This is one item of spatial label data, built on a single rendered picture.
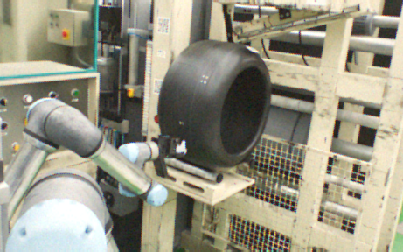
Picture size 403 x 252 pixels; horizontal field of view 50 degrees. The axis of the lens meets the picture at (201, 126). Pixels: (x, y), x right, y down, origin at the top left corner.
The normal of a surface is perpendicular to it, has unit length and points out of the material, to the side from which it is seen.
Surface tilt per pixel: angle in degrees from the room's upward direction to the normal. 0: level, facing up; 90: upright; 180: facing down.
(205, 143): 106
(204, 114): 86
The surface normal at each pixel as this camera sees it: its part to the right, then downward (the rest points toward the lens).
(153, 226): -0.59, 0.16
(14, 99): 0.80, 0.23
